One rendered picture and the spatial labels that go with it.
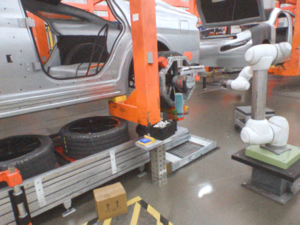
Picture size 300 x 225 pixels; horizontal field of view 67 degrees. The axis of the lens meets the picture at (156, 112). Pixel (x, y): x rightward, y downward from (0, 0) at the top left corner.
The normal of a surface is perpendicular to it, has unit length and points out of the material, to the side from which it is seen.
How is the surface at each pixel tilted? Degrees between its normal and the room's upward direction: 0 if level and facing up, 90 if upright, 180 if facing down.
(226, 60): 106
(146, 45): 90
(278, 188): 90
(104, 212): 90
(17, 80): 92
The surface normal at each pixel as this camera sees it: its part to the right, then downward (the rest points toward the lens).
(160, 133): -0.62, 0.24
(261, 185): -0.78, 0.20
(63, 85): 0.68, 0.18
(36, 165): 0.90, 0.07
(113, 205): 0.43, 0.22
